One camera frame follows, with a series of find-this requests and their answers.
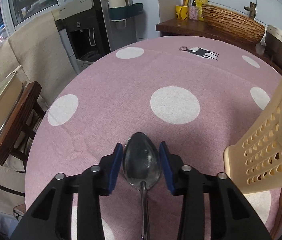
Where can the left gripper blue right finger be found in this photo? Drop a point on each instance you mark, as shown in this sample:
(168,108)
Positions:
(213,207)

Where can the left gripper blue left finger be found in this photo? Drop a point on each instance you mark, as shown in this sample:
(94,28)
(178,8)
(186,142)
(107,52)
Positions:
(49,216)

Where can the steel spoon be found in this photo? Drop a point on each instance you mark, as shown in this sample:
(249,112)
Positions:
(142,169)

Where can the beige plastic utensil holder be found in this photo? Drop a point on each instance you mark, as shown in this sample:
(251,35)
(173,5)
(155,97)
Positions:
(254,163)

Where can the dark wooden stool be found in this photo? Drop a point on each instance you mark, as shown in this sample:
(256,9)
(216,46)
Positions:
(16,123)

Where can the pink polka dot tablecloth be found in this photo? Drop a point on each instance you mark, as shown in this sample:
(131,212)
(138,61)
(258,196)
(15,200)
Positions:
(196,94)

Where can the brown white rice cooker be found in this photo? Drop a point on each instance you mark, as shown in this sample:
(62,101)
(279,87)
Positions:
(273,48)

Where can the woven basin sink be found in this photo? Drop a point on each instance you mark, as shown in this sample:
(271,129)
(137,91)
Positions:
(232,24)

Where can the water dispenser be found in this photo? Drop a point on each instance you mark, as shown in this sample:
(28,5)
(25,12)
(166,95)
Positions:
(88,34)

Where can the brass faucet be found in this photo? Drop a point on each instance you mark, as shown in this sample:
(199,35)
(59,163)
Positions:
(251,9)

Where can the yellow cup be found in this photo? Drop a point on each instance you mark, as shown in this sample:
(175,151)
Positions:
(182,12)

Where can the yellow soap bottle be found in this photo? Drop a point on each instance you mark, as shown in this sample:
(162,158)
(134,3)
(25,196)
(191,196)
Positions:
(199,5)

